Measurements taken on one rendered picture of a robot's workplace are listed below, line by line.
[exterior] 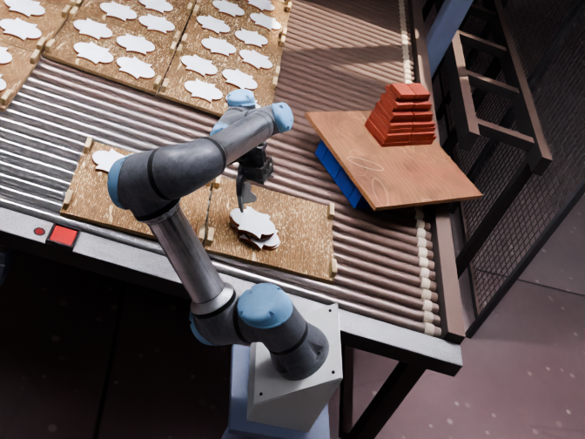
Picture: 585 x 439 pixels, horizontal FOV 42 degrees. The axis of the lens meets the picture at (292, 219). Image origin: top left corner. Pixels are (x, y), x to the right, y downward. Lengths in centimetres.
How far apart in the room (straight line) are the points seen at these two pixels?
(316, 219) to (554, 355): 198
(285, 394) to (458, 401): 179
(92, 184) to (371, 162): 96
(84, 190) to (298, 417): 91
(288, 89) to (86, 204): 116
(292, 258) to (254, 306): 56
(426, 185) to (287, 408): 109
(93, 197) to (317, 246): 70
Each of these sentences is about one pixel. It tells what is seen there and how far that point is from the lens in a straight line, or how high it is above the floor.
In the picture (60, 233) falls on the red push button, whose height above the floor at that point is 93.
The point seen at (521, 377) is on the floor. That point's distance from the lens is 390.
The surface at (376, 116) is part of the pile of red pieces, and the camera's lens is 279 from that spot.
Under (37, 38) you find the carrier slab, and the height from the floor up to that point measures 94.
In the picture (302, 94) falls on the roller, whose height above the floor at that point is 91.
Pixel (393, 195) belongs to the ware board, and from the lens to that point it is 257.
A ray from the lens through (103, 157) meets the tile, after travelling 242.
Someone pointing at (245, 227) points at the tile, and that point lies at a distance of 225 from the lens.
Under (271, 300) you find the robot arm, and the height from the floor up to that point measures 122.
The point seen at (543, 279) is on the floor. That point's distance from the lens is 455.
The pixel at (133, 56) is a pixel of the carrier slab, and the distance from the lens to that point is 295.
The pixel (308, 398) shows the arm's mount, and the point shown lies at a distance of 190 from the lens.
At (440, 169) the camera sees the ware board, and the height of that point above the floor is 104.
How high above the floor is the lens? 246
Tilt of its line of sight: 39 degrees down
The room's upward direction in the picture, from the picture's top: 25 degrees clockwise
